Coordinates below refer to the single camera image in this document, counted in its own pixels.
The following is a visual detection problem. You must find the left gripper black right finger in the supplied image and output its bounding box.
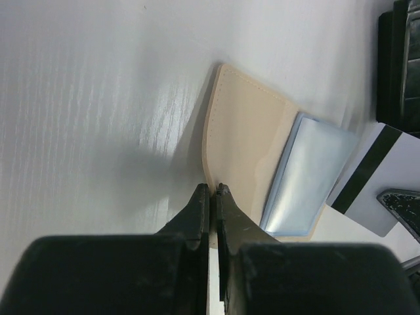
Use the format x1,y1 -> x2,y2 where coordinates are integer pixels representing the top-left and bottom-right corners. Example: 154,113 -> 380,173
213,184 -> 419,314

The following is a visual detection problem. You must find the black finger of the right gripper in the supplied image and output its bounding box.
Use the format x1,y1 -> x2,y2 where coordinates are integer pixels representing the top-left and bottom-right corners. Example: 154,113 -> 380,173
377,188 -> 419,237

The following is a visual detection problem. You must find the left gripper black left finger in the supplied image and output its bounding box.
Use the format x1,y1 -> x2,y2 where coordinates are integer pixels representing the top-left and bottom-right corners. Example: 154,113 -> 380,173
1,184 -> 210,314

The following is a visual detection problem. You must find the beige card stack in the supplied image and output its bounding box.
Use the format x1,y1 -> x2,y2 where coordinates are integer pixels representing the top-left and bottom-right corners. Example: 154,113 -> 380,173
202,64 -> 358,242

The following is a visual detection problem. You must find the black card holder box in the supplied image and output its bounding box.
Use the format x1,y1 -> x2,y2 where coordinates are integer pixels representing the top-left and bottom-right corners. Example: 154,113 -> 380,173
376,1 -> 419,137

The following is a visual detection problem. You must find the white magnetic stripe card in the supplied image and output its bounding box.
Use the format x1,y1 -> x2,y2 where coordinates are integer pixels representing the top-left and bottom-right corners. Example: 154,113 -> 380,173
327,123 -> 419,237

